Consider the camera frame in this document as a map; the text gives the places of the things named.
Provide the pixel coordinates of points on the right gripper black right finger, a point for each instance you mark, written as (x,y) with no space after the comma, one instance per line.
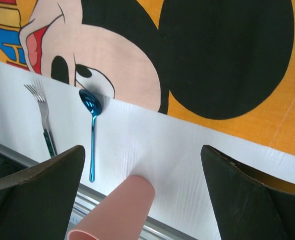
(248,203)

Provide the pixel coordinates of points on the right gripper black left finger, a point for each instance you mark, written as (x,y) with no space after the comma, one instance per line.
(36,203)

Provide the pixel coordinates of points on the pink plastic cup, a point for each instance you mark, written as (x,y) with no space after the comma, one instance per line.
(121,215)

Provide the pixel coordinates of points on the orange cartoon mouse cloth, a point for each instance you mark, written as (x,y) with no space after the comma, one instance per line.
(227,65)

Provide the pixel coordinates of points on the blue metallic spoon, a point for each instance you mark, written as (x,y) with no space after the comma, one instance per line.
(94,106)

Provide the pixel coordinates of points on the fork with teal handle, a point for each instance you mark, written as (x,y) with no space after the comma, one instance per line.
(38,93)

